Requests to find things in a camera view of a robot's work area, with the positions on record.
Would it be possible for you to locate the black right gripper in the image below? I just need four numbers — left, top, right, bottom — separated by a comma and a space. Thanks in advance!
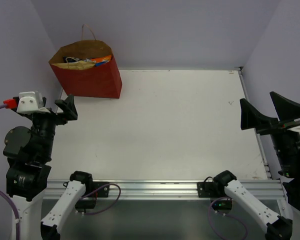
241, 89, 300, 178

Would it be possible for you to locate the red paper bag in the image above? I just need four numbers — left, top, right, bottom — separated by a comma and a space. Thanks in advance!
48, 24, 123, 99

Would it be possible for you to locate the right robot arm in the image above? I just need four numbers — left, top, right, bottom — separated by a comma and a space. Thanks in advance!
212, 91, 300, 240

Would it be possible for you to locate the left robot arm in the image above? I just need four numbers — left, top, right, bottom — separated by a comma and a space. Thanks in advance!
3, 91, 94, 240

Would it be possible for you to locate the dark blue snack bag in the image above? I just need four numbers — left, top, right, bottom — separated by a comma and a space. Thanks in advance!
62, 56, 92, 63

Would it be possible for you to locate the orange snack packet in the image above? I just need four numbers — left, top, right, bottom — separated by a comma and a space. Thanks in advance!
90, 54, 113, 67

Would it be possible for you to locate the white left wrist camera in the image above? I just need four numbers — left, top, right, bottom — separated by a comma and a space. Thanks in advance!
16, 91, 48, 115

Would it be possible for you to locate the aluminium right table rail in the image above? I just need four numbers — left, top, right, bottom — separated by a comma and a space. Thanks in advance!
237, 66, 273, 180

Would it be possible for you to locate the aluminium front rail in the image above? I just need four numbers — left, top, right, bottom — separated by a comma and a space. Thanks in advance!
43, 178, 285, 201

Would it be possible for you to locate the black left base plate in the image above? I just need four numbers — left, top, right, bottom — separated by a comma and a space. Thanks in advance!
91, 181, 110, 198

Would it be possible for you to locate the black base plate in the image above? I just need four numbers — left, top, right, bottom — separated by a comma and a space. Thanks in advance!
196, 181, 218, 198
91, 181, 110, 198

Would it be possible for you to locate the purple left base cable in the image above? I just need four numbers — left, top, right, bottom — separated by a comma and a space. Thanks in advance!
74, 183, 122, 216

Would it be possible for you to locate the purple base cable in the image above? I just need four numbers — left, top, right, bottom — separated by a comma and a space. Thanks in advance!
208, 197, 249, 240
74, 183, 122, 216

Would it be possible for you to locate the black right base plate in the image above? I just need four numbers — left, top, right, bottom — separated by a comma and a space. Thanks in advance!
196, 181, 218, 198

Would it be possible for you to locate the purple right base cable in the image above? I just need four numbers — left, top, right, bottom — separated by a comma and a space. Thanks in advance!
208, 197, 249, 240

